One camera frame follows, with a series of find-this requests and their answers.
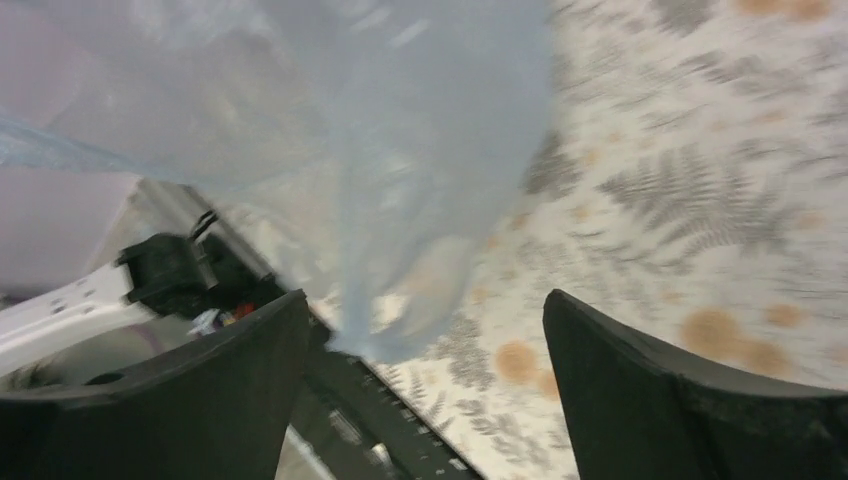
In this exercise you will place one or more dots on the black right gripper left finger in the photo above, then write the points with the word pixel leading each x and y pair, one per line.
pixel 215 408

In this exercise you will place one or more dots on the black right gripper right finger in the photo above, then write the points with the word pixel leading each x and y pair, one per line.
pixel 637 407

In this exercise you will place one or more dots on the light blue plastic trash bag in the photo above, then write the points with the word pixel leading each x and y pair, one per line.
pixel 383 139

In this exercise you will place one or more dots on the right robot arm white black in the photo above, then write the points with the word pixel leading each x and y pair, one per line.
pixel 166 274

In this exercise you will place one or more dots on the floral patterned table mat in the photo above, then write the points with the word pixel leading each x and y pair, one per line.
pixel 699 190

